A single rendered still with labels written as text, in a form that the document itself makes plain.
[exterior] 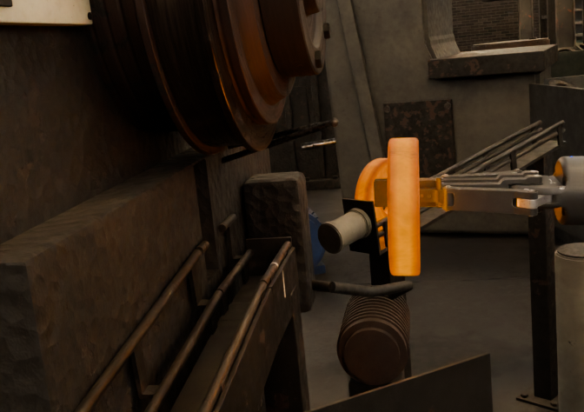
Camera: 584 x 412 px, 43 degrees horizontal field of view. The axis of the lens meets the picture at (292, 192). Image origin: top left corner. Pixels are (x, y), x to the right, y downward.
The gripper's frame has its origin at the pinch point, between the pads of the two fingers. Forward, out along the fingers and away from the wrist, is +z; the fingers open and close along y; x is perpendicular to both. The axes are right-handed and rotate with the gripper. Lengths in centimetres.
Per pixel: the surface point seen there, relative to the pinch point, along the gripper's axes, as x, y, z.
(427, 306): -85, 187, -5
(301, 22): 19.3, 5.6, 11.9
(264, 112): 8.3, 10.8, 17.9
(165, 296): -10.8, -5.5, 27.3
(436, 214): -20, 71, -5
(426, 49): 8, 283, -6
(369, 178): -9, 56, 8
